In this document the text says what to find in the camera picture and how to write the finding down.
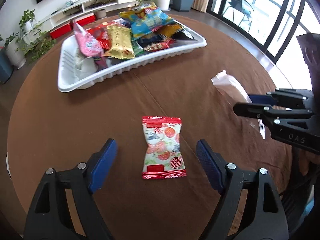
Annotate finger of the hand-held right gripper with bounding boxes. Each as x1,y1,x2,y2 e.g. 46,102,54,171
233,102,315,131
247,88,314,109

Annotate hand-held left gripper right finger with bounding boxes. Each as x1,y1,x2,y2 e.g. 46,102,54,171
196,139,290,240

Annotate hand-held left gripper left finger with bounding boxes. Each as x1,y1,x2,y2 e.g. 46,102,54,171
24,138,118,240

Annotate translucent white snack packet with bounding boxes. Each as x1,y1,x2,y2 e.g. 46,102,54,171
211,70,265,139

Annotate red white floral candy packet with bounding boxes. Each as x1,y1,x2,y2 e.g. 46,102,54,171
141,116,187,180

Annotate white plastic tray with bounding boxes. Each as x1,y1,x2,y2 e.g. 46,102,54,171
57,15,207,93

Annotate large white snack bag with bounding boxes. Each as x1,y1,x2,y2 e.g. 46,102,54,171
75,50,100,80

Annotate person's right hand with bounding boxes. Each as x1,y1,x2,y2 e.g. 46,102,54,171
297,150,312,177

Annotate black framed glass window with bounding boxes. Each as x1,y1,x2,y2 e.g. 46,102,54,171
211,0,320,65

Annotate black balcony chair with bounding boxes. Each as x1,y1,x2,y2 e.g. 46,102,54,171
222,0,254,28

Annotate black snack packet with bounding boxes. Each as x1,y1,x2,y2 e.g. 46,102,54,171
175,29,197,41

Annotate orange snack packet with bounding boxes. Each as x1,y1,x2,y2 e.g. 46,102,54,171
160,24,183,38

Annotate gold snack packet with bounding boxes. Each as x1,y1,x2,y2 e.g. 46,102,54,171
102,24,135,59

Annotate pink snack packet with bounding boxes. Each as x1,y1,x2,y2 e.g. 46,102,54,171
72,21,104,57

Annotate yellow blue chips packet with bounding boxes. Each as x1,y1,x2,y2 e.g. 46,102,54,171
119,2,175,39

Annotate small-leaf tree in blue pot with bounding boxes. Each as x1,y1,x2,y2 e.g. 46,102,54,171
0,50,14,84

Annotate plant in ribbed white pot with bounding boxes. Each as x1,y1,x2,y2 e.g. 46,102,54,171
0,32,27,69

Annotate red storage box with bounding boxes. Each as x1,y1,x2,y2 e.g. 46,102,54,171
74,15,96,27
50,22,73,39

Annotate trailing pothos in white pot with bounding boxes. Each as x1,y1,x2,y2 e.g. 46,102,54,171
19,9,57,63

